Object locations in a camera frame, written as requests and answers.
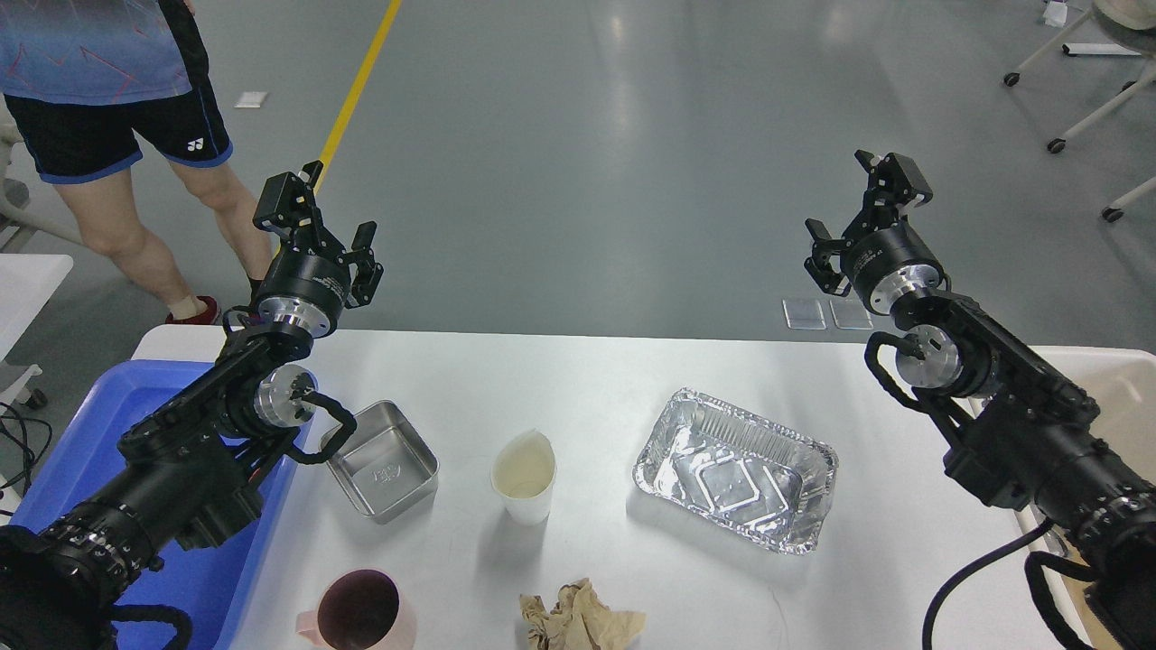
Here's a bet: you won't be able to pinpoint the clear floor plate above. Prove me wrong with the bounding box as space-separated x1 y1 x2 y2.
781 300 827 330
827 300 874 330

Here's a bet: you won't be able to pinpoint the white paper on floor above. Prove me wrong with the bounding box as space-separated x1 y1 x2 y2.
234 91 268 110

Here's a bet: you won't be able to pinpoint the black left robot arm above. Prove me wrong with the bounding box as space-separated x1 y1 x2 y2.
1 161 384 649

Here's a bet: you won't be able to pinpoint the aluminium foil tray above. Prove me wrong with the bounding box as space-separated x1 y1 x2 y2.
632 387 839 556

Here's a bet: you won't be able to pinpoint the black cables at left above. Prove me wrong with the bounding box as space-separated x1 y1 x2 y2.
0 402 53 520

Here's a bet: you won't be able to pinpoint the square stainless steel container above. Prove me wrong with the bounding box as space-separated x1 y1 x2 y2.
326 400 439 525

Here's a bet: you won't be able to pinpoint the person in blue shirt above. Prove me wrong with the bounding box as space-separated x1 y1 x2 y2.
1 1 272 325

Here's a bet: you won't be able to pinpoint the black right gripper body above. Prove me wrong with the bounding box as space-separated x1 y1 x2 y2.
844 210 946 316

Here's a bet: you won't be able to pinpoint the blue plastic tray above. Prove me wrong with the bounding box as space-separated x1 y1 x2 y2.
12 359 296 649

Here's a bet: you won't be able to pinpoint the pink plastic mug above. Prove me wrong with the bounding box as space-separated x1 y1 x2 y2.
294 568 418 649

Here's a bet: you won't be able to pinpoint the white paper cup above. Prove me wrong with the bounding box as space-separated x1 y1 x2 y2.
490 431 557 526

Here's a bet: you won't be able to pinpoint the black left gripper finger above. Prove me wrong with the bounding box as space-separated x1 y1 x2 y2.
253 161 323 237
347 221 384 309

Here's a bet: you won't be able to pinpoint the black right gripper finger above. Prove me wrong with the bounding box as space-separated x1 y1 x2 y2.
805 217 852 297
854 152 934 227

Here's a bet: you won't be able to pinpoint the clear floor plate right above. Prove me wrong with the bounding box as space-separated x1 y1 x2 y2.
827 300 874 330

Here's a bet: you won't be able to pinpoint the clear floor plate left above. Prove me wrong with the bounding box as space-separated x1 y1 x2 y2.
781 300 827 330

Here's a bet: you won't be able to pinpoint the crumpled brown paper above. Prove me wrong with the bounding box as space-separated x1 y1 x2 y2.
518 579 649 649

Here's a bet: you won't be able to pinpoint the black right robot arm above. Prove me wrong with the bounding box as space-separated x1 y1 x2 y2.
805 152 1155 649

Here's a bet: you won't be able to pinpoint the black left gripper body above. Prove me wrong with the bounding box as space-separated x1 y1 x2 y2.
257 223 351 337

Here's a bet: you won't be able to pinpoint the white plastic bin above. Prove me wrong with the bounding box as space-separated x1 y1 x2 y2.
966 347 1156 650

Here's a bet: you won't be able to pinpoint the white wheeled chair base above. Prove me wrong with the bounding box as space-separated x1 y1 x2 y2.
1002 0 1156 224

